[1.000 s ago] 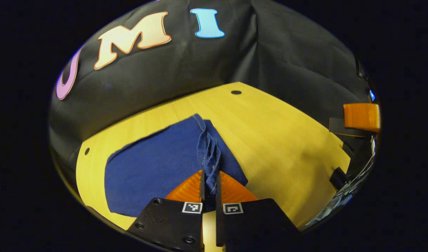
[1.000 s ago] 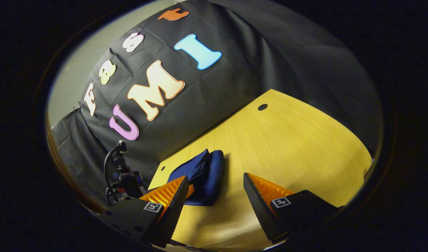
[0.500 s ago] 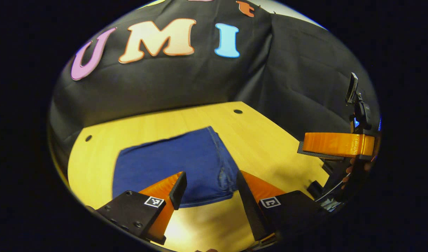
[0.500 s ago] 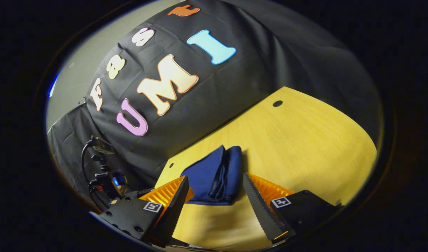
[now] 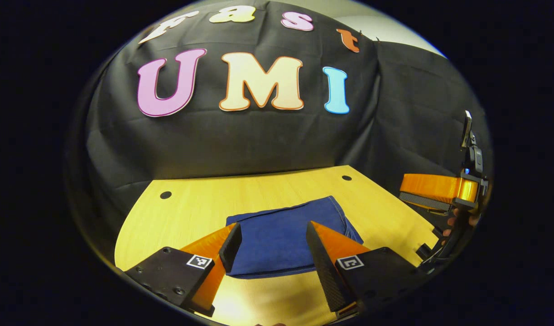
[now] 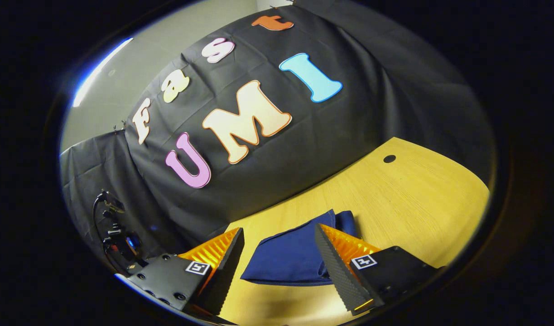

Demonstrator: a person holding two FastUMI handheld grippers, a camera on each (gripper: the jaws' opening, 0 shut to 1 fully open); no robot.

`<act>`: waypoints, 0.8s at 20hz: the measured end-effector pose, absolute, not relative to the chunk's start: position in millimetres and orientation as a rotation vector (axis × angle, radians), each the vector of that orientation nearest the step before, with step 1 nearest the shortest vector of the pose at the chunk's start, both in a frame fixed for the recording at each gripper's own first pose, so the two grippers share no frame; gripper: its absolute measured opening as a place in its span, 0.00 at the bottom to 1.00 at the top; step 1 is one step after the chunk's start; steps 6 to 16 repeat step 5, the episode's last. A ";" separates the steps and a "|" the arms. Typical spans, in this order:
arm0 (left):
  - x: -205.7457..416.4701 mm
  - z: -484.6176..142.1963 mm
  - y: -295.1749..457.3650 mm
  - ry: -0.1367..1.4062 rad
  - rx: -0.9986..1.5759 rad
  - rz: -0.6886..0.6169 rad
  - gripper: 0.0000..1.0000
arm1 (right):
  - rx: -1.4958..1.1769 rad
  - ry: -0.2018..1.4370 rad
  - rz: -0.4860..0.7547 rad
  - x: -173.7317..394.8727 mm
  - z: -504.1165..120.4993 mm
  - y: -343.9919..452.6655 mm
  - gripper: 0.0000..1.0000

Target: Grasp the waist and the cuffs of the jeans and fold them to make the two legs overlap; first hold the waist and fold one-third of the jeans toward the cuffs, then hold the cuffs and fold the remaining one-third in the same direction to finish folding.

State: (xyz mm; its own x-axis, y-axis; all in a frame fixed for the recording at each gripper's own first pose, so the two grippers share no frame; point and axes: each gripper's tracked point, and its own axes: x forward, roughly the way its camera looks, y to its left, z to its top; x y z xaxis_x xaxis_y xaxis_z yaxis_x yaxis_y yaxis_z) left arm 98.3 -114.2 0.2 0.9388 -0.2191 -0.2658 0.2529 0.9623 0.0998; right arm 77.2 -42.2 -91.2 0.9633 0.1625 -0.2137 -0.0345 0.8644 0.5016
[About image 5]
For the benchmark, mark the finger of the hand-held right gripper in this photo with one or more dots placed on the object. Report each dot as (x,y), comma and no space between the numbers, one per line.
(431,186)

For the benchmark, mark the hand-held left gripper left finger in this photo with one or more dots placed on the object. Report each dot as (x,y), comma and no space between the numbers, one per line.
(231,246)

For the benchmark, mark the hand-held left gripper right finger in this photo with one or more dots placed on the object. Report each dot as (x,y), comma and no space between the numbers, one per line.
(324,267)

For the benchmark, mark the blue jeans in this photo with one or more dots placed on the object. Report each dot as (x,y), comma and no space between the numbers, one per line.
(276,240)

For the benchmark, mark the black backdrop cloth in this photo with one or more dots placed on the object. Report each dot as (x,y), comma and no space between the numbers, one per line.
(258,145)

